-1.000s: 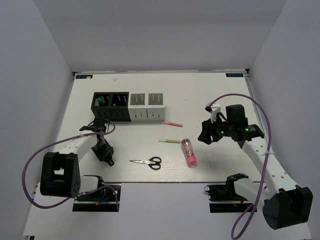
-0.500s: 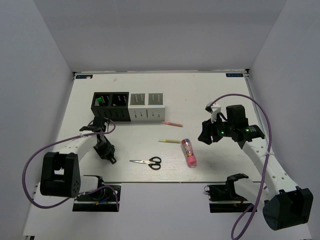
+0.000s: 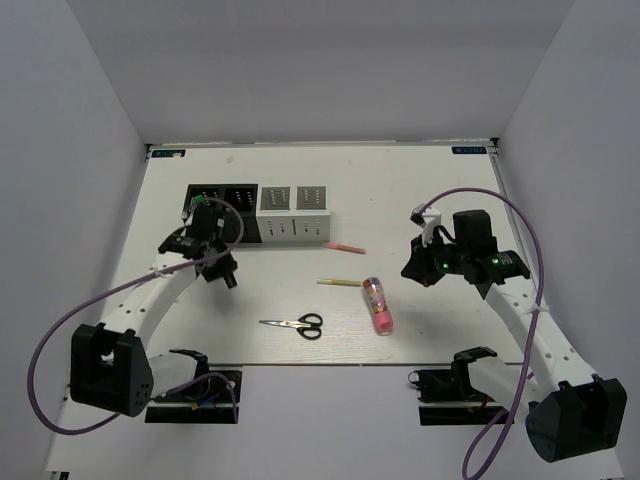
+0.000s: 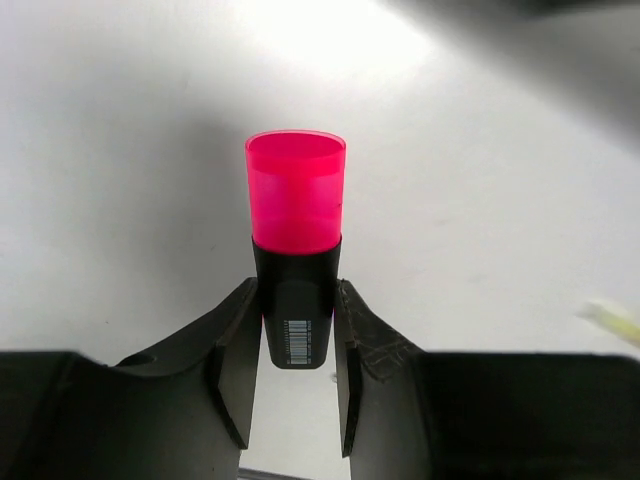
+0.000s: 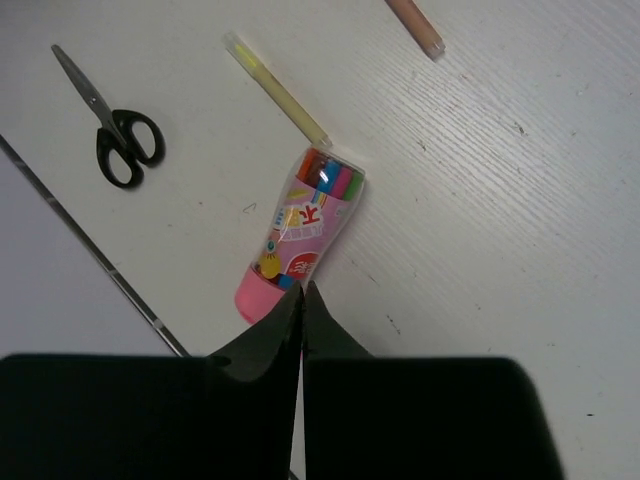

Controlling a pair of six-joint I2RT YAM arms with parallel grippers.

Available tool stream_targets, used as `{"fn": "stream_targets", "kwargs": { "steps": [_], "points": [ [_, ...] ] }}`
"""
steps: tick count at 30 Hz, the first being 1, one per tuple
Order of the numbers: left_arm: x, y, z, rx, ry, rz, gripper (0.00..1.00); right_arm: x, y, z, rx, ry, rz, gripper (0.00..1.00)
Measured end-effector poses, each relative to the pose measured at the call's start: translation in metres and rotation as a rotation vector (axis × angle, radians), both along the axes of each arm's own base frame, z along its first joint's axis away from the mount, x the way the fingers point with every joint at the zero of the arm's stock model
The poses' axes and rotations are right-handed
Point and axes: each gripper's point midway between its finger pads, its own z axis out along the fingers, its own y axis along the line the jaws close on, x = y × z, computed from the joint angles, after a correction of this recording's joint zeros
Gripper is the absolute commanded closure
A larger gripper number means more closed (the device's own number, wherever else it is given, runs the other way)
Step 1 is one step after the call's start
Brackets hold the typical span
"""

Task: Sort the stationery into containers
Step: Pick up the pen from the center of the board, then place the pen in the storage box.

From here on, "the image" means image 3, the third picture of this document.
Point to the blue label sticker right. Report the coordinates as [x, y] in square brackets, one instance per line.
[469, 150]

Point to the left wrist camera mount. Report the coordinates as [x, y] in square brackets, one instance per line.
[189, 209]

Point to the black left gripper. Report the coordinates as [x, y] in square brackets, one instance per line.
[228, 264]

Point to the black desk organizer box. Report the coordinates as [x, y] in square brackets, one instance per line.
[243, 197]

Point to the pink cap black highlighter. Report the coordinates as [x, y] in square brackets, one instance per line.
[230, 280]

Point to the blue label sticker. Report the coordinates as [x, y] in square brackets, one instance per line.
[168, 153]
[469, 150]

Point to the yellow highlighter pen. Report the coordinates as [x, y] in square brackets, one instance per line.
[339, 282]

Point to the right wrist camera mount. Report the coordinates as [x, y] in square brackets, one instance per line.
[427, 218]

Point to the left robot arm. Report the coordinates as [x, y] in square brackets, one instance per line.
[110, 367]

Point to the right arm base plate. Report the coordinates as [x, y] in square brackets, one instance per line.
[440, 403]

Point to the pink marker set tube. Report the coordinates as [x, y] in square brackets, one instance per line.
[376, 300]

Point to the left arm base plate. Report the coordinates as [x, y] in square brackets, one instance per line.
[211, 402]

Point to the white desk organizer box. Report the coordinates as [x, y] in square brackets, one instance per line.
[293, 214]

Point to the blue label sticker left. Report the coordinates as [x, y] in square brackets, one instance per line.
[168, 153]

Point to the orange-pink highlighter pen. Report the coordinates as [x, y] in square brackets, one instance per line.
[347, 249]

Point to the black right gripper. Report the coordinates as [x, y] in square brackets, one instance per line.
[418, 267]

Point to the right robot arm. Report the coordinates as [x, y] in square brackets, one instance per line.
[567, 409]

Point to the black handled scissors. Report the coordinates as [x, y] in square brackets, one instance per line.
[308, 326]

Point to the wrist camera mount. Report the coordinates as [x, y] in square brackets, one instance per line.
[427, 218]
[189, 209]

